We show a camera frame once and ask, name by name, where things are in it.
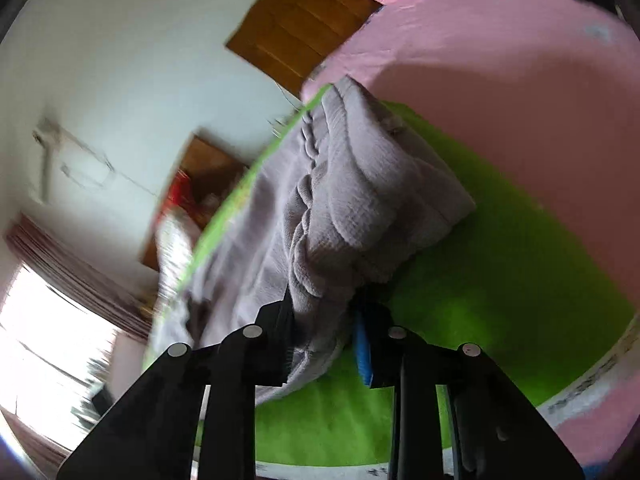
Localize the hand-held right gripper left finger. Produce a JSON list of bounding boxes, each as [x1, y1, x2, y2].
[[56, 300, 296, 480]]

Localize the bright window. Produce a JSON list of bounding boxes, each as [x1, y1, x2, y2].
[[0, 265, 121, 451]]

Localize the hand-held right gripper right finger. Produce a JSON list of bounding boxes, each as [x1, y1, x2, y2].
[[352, 305, 586, 480]]

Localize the white wall cable conduit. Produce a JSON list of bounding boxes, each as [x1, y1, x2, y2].
[[32, 117, 116, 206]]

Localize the wooden nightstand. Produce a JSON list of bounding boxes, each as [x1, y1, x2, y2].
[[142, 135, 251, 273]]

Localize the wooden headboard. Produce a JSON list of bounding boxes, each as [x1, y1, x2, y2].
[[226, 0, 386, 96]]

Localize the pink striped curtain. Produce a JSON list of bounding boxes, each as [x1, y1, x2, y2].
[[5, 212, 151, 341]]

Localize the green printed blanket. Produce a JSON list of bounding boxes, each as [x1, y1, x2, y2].
[[142, 85, 640, 480]]

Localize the pink bed sheet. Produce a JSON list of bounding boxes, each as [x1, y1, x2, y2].
[[300, 0, 640, 311]]

